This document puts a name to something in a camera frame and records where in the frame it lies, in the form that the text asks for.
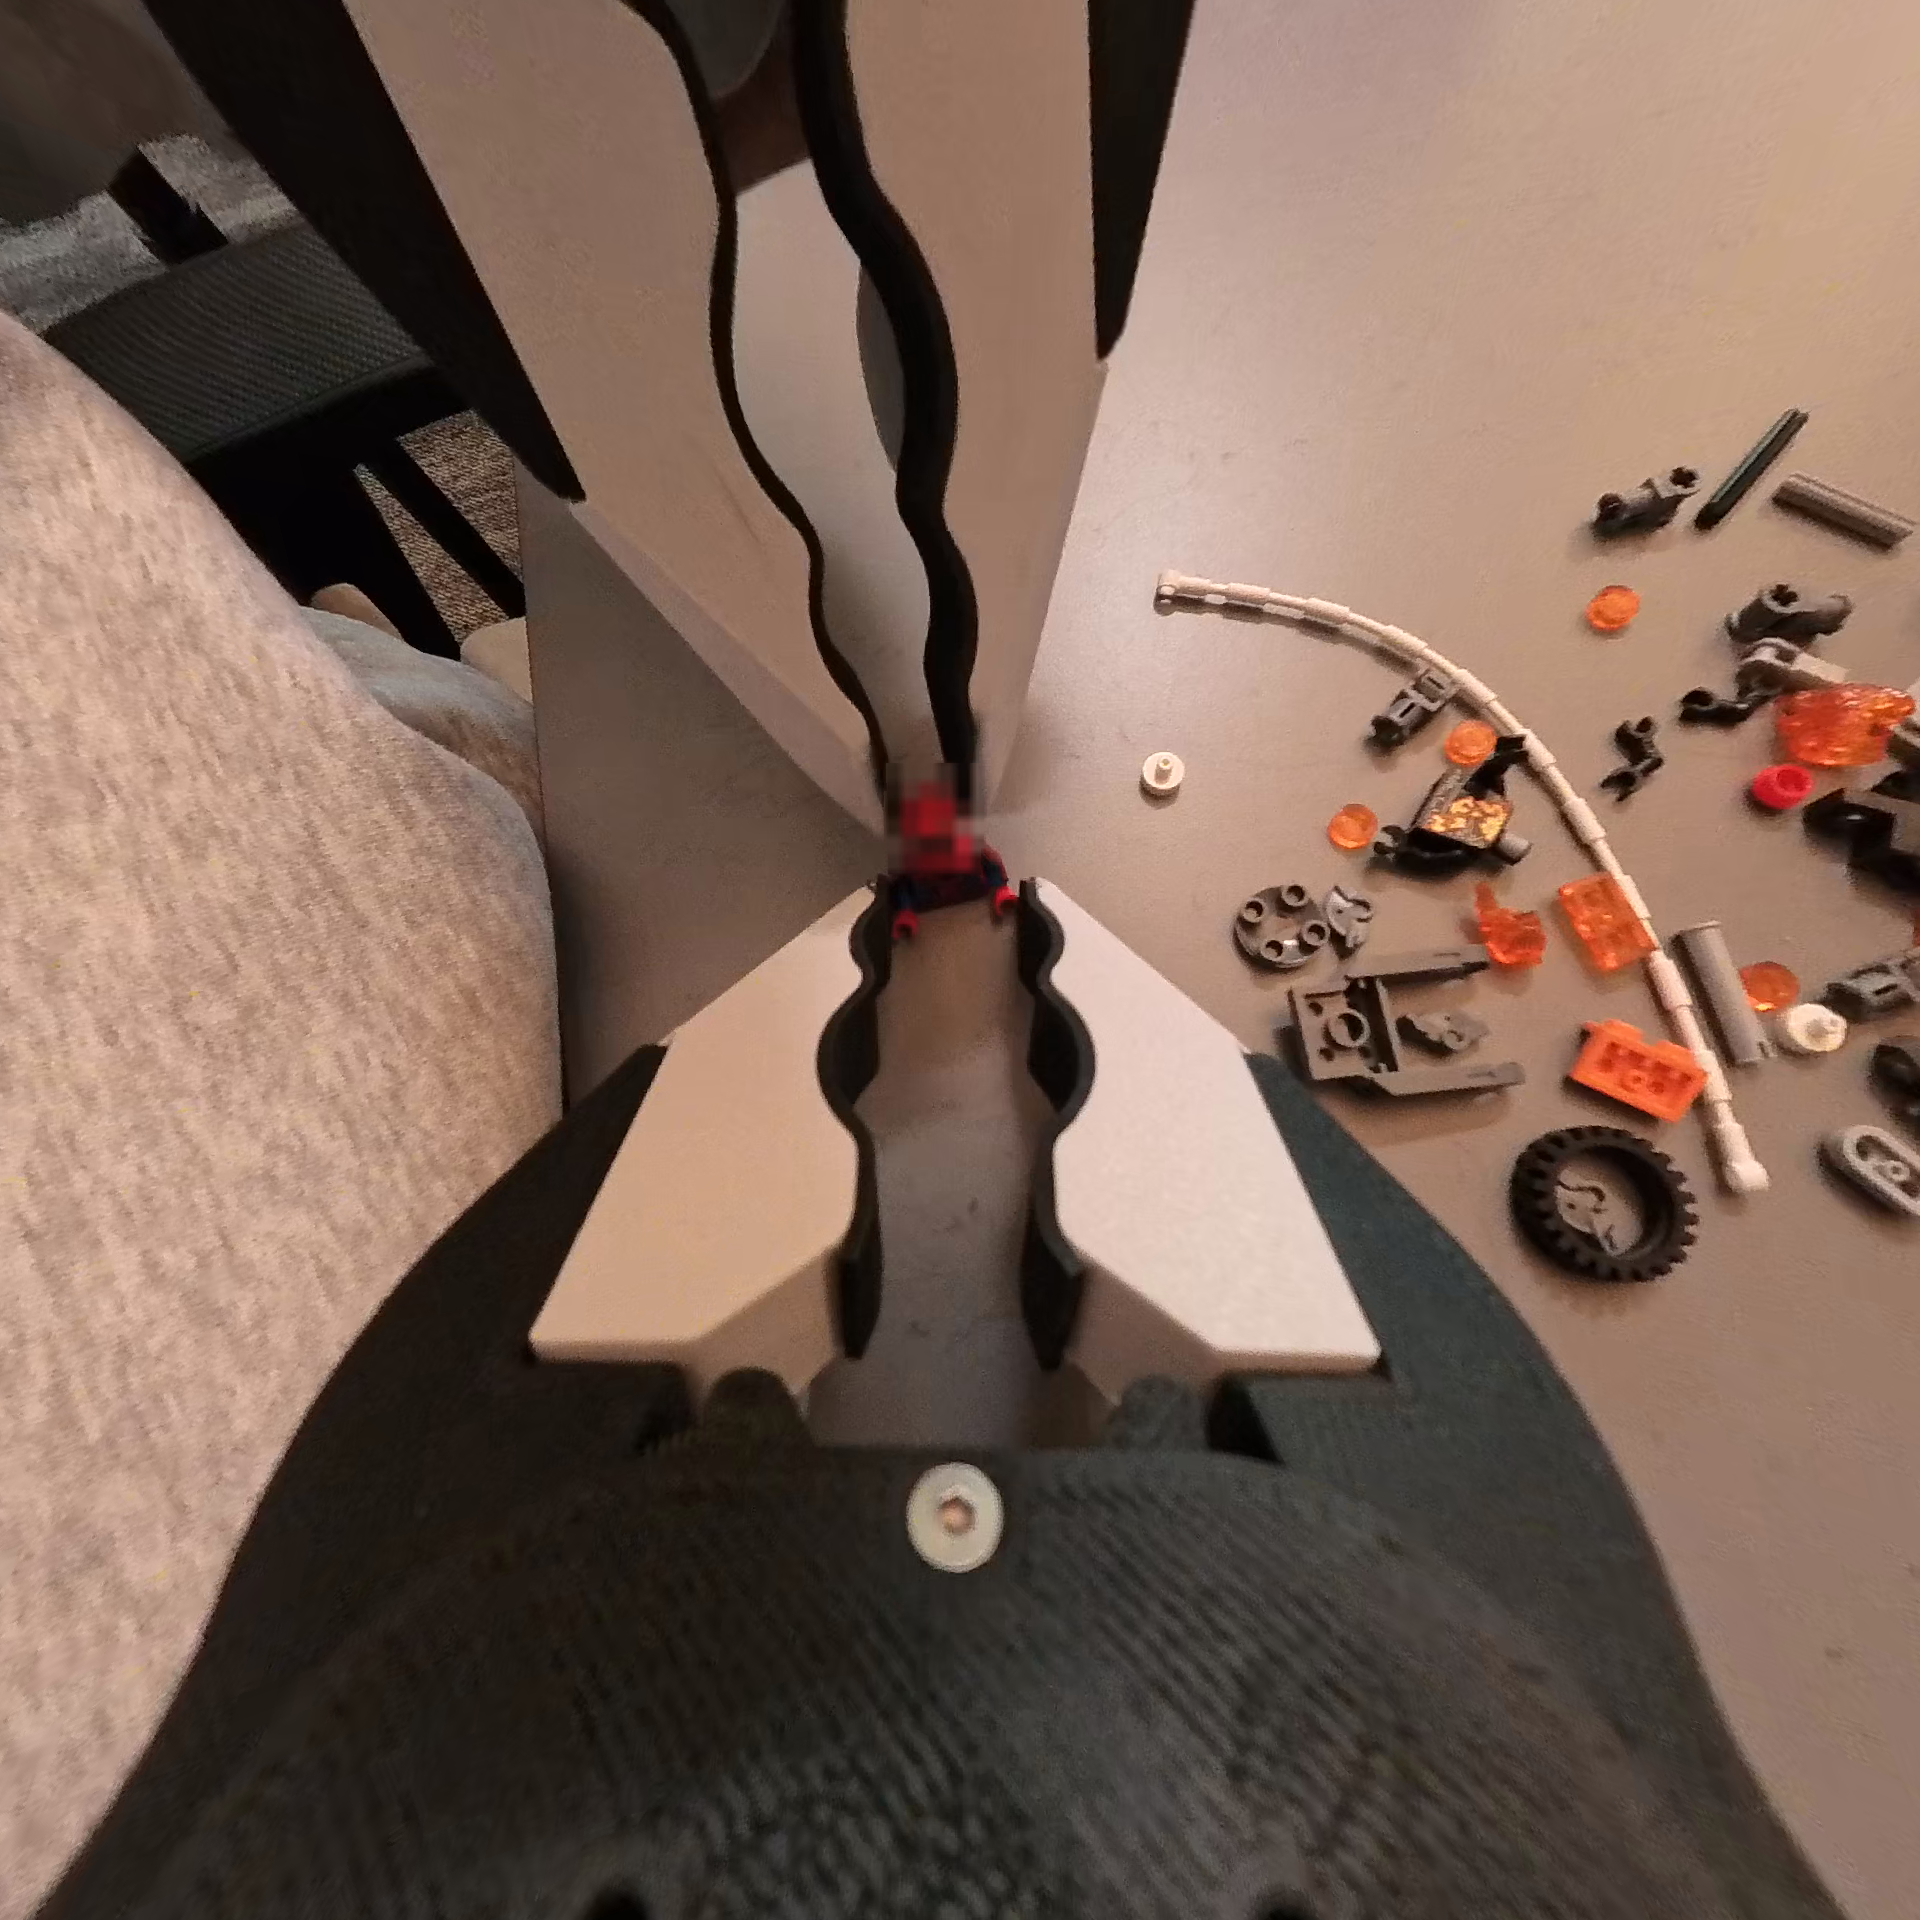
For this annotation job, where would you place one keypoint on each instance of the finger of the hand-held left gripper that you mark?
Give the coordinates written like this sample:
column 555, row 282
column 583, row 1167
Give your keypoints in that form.
column 1020, row 226
column 600, row 301

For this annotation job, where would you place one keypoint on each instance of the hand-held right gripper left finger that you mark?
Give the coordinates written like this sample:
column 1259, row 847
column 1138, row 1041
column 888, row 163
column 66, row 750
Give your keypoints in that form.
column 704, row 1201

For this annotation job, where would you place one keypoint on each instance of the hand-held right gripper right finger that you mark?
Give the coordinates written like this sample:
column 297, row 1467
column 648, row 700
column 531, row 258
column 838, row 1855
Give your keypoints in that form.
column 1215, row 1214

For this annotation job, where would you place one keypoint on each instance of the red lego minifigure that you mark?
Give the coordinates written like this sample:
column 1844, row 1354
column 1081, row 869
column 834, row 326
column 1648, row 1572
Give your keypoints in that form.
column 944, row 892

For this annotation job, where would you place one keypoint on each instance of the light grey oval lego link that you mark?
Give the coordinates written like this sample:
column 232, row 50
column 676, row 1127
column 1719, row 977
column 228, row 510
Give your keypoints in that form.
column 1875, row 1172

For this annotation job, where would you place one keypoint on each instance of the small dark grey lego clip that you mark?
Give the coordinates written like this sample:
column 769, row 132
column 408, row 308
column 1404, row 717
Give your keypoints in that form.
column 1442, row 1029

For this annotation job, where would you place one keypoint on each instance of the dark grey round lego plate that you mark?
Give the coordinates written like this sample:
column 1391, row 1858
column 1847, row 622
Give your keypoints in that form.
column 1279, row 923

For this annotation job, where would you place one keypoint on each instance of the black lego tyre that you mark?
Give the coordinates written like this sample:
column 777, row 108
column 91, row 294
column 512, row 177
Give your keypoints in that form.
column 1530, row 1201

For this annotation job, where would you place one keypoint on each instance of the small grey curved lego piece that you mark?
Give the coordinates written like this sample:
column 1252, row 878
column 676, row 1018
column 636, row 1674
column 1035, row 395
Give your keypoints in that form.
column 1350, row 915

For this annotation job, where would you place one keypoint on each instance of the transparent orange lego flame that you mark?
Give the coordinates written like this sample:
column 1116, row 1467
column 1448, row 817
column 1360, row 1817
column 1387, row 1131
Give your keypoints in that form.
column 1506, row 931

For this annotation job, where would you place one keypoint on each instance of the transparent orange round lego stud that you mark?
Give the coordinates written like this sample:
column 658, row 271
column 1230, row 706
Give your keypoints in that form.
column 1354, row 827
column 1611, row 610
column 1470, row 745
column 1769, row 987

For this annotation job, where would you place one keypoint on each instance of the white round lego stud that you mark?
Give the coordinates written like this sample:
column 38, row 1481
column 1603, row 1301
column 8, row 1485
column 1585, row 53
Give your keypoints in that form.
column 1162, row 772

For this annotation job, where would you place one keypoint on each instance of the black orange-printed lego torso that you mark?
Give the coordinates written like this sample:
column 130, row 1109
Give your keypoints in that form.
column 1454, row 820

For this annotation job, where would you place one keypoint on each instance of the transparent orange lego plate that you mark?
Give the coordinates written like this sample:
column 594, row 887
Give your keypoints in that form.
column 1606, row 918

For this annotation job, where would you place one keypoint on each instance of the dark grey lego connector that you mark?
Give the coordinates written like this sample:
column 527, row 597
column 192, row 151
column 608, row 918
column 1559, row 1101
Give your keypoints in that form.
column 1410, row 706
column 1641, row 505

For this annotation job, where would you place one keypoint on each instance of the light grey lego cylinder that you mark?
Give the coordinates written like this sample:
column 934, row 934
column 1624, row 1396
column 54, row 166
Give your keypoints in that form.
column 1716, row 990

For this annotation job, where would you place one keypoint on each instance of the white round lego piece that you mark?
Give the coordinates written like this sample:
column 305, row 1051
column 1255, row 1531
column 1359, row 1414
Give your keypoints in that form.
column 1812, row 1033

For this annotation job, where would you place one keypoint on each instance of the red round lego stud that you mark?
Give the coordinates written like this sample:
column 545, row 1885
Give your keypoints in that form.
column 1785, row 786

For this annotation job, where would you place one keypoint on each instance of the black chunky lego piece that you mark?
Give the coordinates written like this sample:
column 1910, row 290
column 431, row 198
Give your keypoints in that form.
column 1867, row 827

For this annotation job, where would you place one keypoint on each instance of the black lego bar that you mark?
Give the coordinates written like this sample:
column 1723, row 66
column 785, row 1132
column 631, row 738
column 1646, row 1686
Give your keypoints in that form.
column 1752, row 470

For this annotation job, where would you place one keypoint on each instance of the transparent orange lego chunk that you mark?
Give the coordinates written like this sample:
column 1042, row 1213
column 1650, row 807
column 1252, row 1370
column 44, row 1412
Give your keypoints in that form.
column 1844, row 725

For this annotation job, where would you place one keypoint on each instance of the dark grey lego joint piece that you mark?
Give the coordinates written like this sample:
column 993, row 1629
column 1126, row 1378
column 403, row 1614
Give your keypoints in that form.
column 1792, row 614

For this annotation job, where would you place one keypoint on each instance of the dark grey lego axle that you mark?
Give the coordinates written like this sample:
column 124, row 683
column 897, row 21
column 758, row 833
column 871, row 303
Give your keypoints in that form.
column 1844, row 510

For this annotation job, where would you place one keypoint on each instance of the black mesh chair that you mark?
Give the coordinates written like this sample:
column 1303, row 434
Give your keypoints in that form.
column 254, row 346

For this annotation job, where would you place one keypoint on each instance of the dark grey wedge plate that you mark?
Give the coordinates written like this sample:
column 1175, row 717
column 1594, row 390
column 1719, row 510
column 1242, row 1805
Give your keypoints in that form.
column 1342, row 1036

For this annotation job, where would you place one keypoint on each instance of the dark grey cloth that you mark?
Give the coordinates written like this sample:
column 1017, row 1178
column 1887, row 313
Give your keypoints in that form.
column 59, row 90

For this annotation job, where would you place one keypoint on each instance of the grey knit fabric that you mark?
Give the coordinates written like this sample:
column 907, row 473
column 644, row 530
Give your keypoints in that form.
column 224, row 902

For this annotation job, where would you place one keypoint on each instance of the dark grey lego bracket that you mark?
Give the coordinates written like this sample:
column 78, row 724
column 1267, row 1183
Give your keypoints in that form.
column 1903, row 1079

